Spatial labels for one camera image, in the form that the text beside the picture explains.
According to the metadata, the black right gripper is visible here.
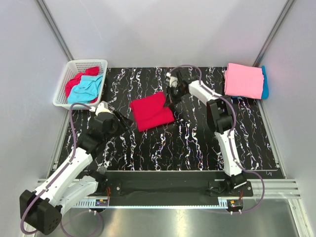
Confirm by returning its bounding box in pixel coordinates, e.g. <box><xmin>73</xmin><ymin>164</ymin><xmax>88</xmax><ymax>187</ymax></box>
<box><xmin>164</xmin><ymin>85</ymin><xmax>187</xmax><ymax>108</ymax></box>

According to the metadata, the red t-shirt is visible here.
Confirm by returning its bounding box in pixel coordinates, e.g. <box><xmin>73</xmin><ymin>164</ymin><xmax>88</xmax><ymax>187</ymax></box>
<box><xmin>129</xmin><ymin>92</ymin><xmax>175</xmax><ymax>132</ymax></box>
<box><xmin>65</xmin><ymin>67</ymin><xmax>100</xmax><ymax>98</ymax></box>

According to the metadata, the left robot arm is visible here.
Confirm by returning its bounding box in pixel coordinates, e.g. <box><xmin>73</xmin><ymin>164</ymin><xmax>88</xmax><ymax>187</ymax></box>
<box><xmin>19</xmin><ymin>109</ymin><xmax>133</xmax><ymax>235</ymax></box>

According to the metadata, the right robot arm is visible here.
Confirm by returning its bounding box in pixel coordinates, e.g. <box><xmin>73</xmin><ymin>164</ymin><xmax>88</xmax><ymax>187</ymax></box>
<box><xmin>164</xmin><ymin>71</ymin><xmax>247</xmax><ymax>196</ymax></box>

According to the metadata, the light blue t-shirt in basket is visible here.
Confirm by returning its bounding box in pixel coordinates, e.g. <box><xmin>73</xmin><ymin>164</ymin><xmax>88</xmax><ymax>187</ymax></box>
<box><xmin>67</xmin><ymin>74</ymin><xmax>103</xmax><ymax>104</ymax></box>

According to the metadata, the white plastic laundry basket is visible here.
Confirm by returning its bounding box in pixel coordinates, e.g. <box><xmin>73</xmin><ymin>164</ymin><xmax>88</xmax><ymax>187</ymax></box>
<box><xmin>53</xmin><ymin>59</ymin><xmax>108</xmax><ymax>110</ymax></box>

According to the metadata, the red t-shirt in basket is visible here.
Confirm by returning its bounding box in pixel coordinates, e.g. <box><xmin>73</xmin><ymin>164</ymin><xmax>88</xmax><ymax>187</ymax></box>
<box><xmin>65</xmin><ymin>67</ymin><xmax>100</xmax><ymax>98</ymax></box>

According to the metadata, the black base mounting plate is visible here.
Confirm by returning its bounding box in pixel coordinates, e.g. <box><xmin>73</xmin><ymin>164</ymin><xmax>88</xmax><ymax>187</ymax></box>
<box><xmin>105</xmin><ymin>171</ymin><xmax>253</xmax><ymax>208</ymax></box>

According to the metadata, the folded pink t-shirt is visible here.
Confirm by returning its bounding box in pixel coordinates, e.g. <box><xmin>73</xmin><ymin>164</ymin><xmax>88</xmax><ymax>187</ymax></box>
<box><xmin>224</xmin><ymin>63</ymin><xmax>265</xmax><ymax>100</ymax></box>

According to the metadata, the left controller board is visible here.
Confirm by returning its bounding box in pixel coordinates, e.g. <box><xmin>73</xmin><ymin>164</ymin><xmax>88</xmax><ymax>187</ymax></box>
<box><xmin>95</xmin><ymin>199</ymin><xmax>109</xmax><ymax>206</ymax></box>

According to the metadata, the controller board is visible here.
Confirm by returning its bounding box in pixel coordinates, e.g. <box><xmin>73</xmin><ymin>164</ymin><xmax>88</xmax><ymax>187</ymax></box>
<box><xmin>95</xmin><ymin>199</ymin><xmax>109</xmax><ymax>206</ymax></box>
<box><xmin>229</xmin><ymin>199</ymin><xmax>243</xmax><ymax>208</ymax></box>

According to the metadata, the folded blue t-shirt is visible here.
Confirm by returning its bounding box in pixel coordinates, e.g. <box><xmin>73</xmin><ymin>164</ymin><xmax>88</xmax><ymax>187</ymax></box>
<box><xmin>231</xmin><ymin>65</ymin><xmax>270</xmax><ymax>100</ymax></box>

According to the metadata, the right controller board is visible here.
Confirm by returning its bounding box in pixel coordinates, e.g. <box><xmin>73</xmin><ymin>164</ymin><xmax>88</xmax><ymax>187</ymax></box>
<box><xmin>229</xmin><ymin>199</ymin><xmax>243</xmax><ymax>208</ymax></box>

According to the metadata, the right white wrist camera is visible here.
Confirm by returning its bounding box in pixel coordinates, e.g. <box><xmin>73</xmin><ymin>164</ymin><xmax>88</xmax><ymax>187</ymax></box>
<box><xmin>166</xmin><ymin>73</ymin><xmax>178</xmax><ymax>87</ymax></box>

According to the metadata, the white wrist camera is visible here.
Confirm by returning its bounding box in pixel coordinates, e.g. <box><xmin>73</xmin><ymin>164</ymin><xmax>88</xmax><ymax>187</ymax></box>
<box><xmin>166</xmin><ymin>73</ymin><xmax>178</xmax><ymax>87</ymax></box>
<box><xmin>89</xmin><ymin>101</ymin><xmax>112</xmax><ymax>116</ymax></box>

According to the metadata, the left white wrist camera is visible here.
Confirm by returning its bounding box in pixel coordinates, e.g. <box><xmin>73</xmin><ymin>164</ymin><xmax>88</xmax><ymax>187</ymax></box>
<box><xmin>89</xmin><ymin>101</ymin><xmax>112</xmax><ymax>116</ymax></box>

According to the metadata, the left aluminium corner post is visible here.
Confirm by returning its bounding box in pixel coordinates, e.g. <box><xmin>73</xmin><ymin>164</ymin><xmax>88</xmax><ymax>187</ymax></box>
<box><xmin>35</xmin><ymin>0</ymin><xmax>74</xmax><ymax>61</ymax></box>

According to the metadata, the aluminium corner post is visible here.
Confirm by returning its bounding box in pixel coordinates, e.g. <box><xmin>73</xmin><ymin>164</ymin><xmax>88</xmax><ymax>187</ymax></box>
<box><xmin>35</xmin><ymin>0</ymin><xmax>74</xmax><ymax>61</ymax></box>
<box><xmin>253</xmin><ymin>0</ymin><xmax>296</xmax><ymax>67</ymax></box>

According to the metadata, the right aluminium corner post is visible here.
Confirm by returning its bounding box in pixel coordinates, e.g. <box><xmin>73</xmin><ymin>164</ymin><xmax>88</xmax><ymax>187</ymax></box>
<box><xmin>253</xmin><ymin>0</ymin><xmax>296</xmax><ymax>67</ymax></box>

